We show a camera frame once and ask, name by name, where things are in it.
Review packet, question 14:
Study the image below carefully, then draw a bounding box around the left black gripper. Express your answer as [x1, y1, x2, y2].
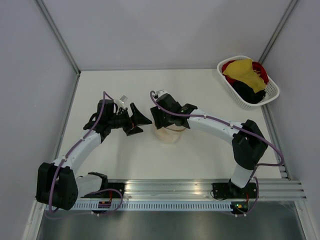
[108, 103, 152, 136]

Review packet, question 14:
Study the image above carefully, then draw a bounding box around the cream mesh laundry bag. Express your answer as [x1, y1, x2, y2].
[154, 124, 187, 144]

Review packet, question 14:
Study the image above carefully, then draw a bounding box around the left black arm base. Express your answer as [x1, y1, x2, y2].
[82, 182, 126, 200]

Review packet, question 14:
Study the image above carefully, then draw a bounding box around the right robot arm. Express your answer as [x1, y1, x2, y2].
[150, 90, 268, 198]

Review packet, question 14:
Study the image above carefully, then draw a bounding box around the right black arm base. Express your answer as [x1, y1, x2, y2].
[212, 181, 258, 200]

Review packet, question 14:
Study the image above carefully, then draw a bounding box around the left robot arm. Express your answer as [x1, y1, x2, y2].
[35, 99, 152, 210]

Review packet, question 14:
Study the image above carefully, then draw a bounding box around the black garment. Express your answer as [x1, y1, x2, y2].
[232, 80, 266, 104]

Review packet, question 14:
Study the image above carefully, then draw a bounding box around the yellow garment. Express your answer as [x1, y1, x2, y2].
[222, 58, 266, 93]

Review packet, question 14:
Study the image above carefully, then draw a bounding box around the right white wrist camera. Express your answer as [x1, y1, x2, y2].
[153, 89, 168, 99]

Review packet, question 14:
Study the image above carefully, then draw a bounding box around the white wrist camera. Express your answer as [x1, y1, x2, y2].
[153, 89, 168, 99]
[114, 95, 128, 109]

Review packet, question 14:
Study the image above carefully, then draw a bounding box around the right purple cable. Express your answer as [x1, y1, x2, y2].
[149, 90, 285, 221]

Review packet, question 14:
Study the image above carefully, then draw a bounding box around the purple cable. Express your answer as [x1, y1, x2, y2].
[44, 90, 124, 220]
[149, 90, 285, 221]

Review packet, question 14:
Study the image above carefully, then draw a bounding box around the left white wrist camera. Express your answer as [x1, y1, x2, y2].
[114, 95, 128, 109]

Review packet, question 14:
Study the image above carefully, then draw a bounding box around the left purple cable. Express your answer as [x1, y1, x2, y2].
[44, 90, 124, 220]

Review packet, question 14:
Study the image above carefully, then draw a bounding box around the white slotted cable duct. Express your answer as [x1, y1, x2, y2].
[72, 201, 258, 211]

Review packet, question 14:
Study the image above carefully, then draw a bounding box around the aluminium mounting rail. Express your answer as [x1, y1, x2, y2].
[74, 178, 307, 202]

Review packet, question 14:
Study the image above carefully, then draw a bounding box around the left aluminium frame post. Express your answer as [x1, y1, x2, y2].
[34, 0, 81, 77]

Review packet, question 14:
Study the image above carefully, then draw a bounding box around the aluminium frame post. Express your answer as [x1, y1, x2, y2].
[34, 0, 81, 77]
[258, 0, 300, 64]

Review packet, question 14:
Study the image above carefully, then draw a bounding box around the right aluminium frame post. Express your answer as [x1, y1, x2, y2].
[258, 0, 300, 64]

